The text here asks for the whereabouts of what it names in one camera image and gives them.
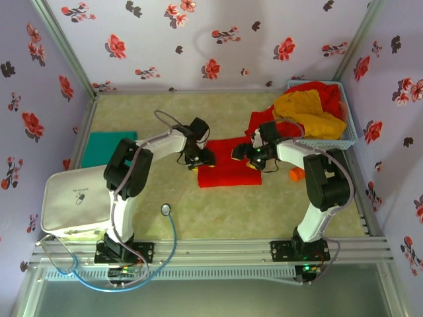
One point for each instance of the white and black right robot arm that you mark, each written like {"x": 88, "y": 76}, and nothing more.
{"x": 291, "y": 152}

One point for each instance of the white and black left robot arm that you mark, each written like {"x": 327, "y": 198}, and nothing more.
{"x": 165, "y": 145}

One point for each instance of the orange plastic bottle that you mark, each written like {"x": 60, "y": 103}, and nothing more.
{"x": 297, "y": 174}

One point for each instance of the blue tube stethoscope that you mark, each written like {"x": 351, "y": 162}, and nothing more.
{"x": 166, "y": 209}

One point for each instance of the yellow t-shirt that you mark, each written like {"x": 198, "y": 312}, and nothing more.
{"x": 304, "y": 109}

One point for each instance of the folded teal t-shirt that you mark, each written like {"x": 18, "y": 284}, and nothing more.
{"x": 105, "y": 148}

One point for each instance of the light blue plastic basket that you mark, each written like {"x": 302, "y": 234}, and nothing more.
{"x": 350, "y": 132}

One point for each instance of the black controller box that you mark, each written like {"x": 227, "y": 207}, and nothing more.
{"x": 307, "y": 269}

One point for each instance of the green circuit board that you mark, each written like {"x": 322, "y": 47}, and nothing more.
{"x": 122, "y": 271}

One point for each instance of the white zip pouch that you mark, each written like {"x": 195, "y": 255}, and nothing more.
{"x": 66, "y": 204}

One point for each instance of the aluminium table back rail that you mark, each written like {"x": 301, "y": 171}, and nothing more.
{"x": 198, "y": 91}

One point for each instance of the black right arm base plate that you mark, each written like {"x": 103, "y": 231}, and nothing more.
{"x": 281, "y": 251}

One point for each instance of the aluminium mounting rail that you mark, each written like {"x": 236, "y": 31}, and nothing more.
{"x": 215, "y": 252}

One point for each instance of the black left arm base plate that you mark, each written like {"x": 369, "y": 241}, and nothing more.
{"x": 145, "y": 252}

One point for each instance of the aluminium frame post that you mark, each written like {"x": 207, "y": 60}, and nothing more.
{"x": 358, "y": 43}
{"x": 64, "y": 43}

